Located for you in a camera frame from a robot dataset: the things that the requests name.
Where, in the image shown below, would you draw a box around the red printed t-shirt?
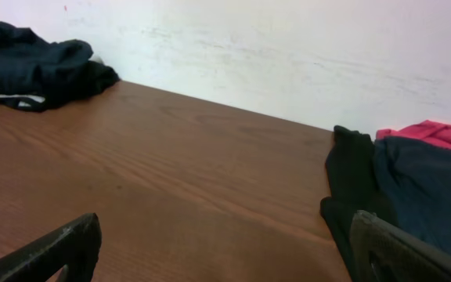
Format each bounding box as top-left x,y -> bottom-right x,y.
376,120 -> 451,150

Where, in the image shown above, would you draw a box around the dark navy folded clothes pile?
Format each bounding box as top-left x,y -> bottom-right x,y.
0,22 -> 120,112

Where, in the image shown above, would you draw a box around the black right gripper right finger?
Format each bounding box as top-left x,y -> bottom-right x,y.
350,210 -> 451,282

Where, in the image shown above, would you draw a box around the blue denim shorts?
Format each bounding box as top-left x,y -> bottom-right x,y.
373,137 -> 451,255

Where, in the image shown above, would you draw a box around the black t-shirt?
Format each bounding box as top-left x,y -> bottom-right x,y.
319,125 -> 398,282

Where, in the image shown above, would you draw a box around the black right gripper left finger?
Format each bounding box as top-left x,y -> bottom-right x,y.
0,213 -> 102,282

